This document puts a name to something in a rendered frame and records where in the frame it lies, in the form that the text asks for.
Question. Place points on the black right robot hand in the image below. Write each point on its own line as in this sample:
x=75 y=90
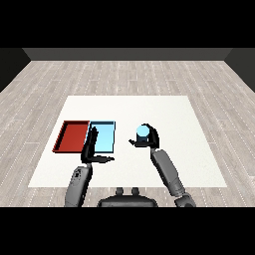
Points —
x=154 y=139

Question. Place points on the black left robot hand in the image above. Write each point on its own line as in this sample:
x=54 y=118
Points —
x=89 y=149

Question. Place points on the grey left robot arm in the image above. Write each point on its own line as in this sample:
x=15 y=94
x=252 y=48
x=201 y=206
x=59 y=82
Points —
x=78 y=186

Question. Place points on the small blue can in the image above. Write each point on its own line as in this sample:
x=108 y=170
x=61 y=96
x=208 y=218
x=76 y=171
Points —
x=142 y=133

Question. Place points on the light blue shallow open box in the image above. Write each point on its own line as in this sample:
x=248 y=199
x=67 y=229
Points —
x=105 y=136

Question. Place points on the red shallow open box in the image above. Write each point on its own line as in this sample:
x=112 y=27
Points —
x=71 y=136

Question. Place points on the dark grey robot body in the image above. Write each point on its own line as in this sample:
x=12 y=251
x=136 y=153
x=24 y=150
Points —
x=127 y=200

